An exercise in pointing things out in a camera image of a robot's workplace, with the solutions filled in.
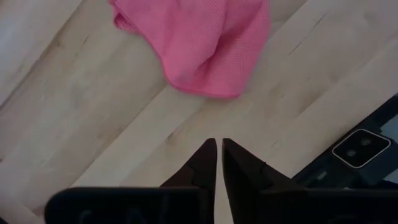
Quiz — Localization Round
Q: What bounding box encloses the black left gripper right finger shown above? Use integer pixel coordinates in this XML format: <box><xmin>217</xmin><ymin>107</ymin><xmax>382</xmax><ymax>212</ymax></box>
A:
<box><xmin>221</xmin><ymin>138</ymin><xmax>302</xmax><ymax>224</ymax></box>

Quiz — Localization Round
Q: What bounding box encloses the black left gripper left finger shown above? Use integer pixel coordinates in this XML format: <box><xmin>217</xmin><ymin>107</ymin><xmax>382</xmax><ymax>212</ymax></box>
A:
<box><xmin>159</xmin><ymin>138</ymin><xmax>218</xmax><ymax>224</ymax></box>

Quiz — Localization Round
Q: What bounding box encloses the pink knitted cloth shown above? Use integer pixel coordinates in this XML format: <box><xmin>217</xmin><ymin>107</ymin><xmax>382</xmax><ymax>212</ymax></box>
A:
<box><xmin>106</xmin><ymin>0</ymin><xmax>272</xmax><ymax>100</ymax></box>

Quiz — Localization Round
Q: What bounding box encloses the dark camera mount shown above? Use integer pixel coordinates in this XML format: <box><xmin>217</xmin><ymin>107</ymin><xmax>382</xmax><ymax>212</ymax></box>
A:
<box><xmin>291</xmin><ymin>92</ymin><xmax>398</xmax><ymax>191</ymax></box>

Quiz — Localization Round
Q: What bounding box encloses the black table-level camera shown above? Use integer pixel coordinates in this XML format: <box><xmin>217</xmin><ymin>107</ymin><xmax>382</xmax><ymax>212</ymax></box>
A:
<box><xmin>331</xmin><ymin>128</ymin><xmax>392</xmax><ymax>169</ymax></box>

